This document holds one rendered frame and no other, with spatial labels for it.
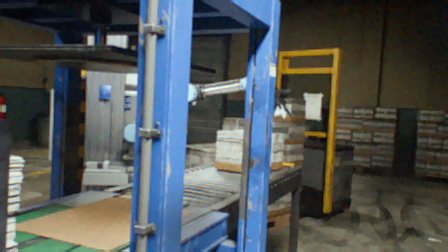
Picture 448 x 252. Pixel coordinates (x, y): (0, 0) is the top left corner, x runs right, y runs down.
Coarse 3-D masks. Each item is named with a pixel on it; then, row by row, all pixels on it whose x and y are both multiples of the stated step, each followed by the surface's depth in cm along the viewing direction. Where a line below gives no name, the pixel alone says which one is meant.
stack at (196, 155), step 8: (200, 144) 359; (208, 144) 365; (216, 144) 370; (192, 152) 330; (200, 152) 324; (208, 152) 318; (192, 160) 331; (200, 160) 324; (208, 160) 319; (280, 200) 400; (272, 208) 391; (280, 208) 402; (272, 216) 393; (280, 216) 402; (280, 224) 403; (232, 232) 348; (232, 240) 352
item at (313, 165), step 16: (304, 144) 471; (320, 144) 468; (336, 144) 485; (304, 160) 471; (320, 160) 457; (336, 160) 451; (352, 160) 481; (304, 176) 471; (320, 176) 457; (336, 176) 453; (336, 192) 456; (336, 208) 458
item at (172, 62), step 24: (144, 0) 80; (168, 0) 78; (192, 0) 84; (168, 24) 78; (144, 48) 80; (168, 48) 78; (144, 72) 81; (168, 72) 79; (168, 96) 79; (168, 120) 79; (168, 144) 79; (168, 168) 80; (168, 192) 80; (168, 216) 81; (168, 240) 82
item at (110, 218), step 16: (80, 208) 143; (96, 208) 144; (112, 208) 145; (128, 208) 146; (16, 224) 123; (32, 224) 124; (48, 224) 124; (64, 224) 125; (80, 224) 126; (96, 224) 126; (112, 224) 127; (128, 224) 128; (64, 240) 111; (80, 240) 112; (96, 240) 112; (112, 240) 113; (128, 240) 113
